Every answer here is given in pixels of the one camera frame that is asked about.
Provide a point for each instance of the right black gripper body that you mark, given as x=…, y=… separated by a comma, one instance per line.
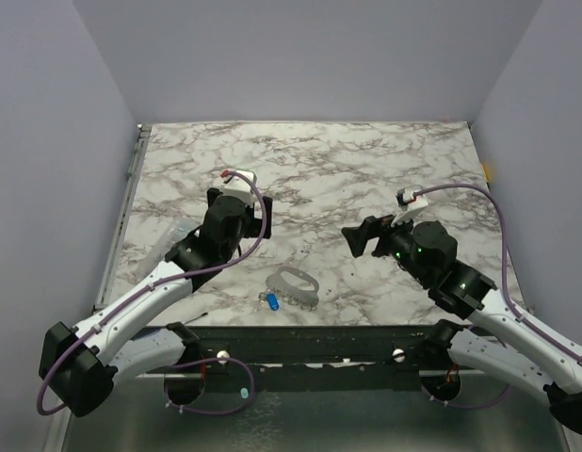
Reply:
x=379, y=237

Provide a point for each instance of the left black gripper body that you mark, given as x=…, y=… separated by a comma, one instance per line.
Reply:
x=251, y=228

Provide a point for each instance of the blue tagged key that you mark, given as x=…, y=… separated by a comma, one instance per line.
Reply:
x=272, y=302

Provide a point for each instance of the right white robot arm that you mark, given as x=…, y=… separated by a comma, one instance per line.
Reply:
x=531, y=355

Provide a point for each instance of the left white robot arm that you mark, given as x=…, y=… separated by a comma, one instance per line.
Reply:
x=81, y=365

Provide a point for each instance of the clear plastic parts box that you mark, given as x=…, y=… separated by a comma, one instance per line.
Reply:
x=178, y=229

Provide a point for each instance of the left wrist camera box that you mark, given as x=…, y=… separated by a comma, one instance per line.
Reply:
x=236, y=187

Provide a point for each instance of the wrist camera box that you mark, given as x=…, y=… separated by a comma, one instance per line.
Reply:
x=411, y=204
x=236, y=187

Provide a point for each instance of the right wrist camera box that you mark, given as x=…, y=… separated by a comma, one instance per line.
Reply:
x=411, y=204

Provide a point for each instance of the left side metal rail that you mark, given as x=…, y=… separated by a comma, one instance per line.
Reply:
x=139, y=148

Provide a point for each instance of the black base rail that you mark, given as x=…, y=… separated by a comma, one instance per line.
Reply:
x=315, y=359

